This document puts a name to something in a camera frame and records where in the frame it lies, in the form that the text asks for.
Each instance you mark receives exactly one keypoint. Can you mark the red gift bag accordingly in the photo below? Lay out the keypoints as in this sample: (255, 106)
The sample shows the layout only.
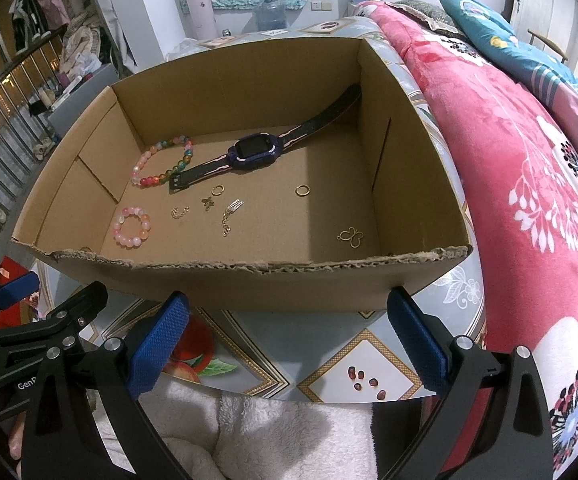
(14, 316)

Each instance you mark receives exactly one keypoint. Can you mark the teal pillow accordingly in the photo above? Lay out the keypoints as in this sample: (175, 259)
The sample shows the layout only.
(499, 35)

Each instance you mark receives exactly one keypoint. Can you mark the blue water jug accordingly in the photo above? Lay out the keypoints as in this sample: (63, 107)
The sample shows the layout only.
(270, 14)

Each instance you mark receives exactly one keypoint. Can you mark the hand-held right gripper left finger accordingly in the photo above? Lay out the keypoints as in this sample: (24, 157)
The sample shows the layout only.
(161, 345)

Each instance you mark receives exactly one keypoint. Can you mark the white cylinder roll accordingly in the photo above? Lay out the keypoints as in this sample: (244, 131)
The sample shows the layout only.
(199, 7)

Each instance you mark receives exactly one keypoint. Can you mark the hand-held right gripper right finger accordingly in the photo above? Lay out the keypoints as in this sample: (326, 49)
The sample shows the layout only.
(419, 345)

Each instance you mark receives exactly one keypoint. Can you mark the white fluffy robe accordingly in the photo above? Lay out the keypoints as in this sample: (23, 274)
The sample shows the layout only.
(269, 435)

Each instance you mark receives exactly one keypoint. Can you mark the hanging dark jacket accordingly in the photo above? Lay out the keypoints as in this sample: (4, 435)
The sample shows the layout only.
(26, 17)

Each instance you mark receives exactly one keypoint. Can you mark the cardboard box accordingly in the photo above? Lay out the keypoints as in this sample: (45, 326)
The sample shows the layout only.
(269, 105)

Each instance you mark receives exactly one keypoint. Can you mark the pink floral blanket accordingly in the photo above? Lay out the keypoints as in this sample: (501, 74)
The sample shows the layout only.
(519, 185)

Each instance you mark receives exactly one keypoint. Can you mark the white plastic bag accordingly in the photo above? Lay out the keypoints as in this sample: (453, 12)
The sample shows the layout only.
(81, 59)

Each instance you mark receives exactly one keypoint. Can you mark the gold butterfly outline pendant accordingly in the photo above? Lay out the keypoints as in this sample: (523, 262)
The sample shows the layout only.
(350, 238)

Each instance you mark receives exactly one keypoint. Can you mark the pile of clothes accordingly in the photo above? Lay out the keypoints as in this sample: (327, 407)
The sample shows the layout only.
(86, 27)

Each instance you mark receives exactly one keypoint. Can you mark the small dark butterfly pendant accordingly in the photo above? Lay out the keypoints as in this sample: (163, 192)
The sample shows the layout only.
(208, 202)

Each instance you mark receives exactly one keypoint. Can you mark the fruit print tablecloth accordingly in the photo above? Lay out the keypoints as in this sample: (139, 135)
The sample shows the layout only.
(349, 350)

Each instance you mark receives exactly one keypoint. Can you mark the grey cabinet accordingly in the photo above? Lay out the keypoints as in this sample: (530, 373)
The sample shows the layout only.
(81, 105)

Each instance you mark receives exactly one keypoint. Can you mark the grey lace pillow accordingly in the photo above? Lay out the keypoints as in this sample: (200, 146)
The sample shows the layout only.
(419, 12)

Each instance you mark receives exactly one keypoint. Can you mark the wooden chair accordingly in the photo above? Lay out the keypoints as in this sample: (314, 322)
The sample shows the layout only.
(549, 42)

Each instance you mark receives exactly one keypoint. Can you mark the purple smartwatch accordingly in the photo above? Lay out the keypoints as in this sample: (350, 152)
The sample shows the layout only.
(256, 152)

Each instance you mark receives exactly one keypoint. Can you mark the wall socket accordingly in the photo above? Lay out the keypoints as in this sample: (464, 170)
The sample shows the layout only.
(321, 6)

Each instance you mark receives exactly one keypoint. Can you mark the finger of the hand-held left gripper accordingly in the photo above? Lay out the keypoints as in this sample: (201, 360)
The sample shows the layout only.
(79, 307)
(16, 290)

